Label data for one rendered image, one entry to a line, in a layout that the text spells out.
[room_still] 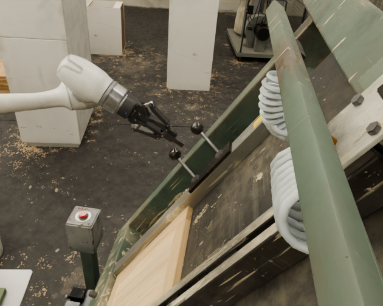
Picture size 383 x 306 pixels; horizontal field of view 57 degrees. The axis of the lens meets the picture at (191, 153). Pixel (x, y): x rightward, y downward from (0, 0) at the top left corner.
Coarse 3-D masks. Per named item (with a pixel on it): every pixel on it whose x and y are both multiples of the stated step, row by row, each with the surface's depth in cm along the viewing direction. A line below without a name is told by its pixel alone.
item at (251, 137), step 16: (256, 128) 93; (240, 144) 96; (256, 144) 96; (224, 160) 100; (240, 160) 99; (208, 176) 104; (224, 176) 103; (192, 192) 108; (208, 192) 107; (176, 208) 113; (160, 224) 118; (144, 240) 124; (128, 256) 130
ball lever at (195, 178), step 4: (172, 152) 109; (176, 152) 109; (180, 152) 110; (172, 156) 109; (176, 156) 109; (180, 156) 110; (180, 160) 109; (184, 164) 109; (188, 168) 109; (188, 172) 109; (192, 172) 108; (192, 176) 108; (196, 176) 107; (192, 180) 108; (196, 180) 107
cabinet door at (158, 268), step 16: (192, 208) 111; (176, 224) 111; (160, 240) 115; (176, 240) 103; (144, 256) 121; (160, 256) 108; (176, 256) 96; (128, 272) 126; (144, 272) 113; (160, 272) 100; (176, 272) 91; (128, 288) 117; (144, 288) 104; (160, 288) 94; (112, 304) 122; (128, 304) 108; (144, 304) 97
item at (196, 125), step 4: (192, 124) 103; (196, 124) 102; (200, 124) 103; (192, 128) 103; (196, 128) 102; (200, 128) 102; (192, 132) 104; (196, 132) 103; (200, 132) 103; (204, 136) 103; (208, 140) 102; (212, 144) 102; (216, 148) 102; (216, 152) 102; (220, 152) 101; (216, 156) 101; (220, 156) 101
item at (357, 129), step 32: (352, 128) 45; (352, 160) 42; (352, 192) 47; (256, 224) 59; (224, 256) 63; (256, 256) 57; (288, 256) 56; (192, 288) 66; (224, 288) 62; (256, 288) 61
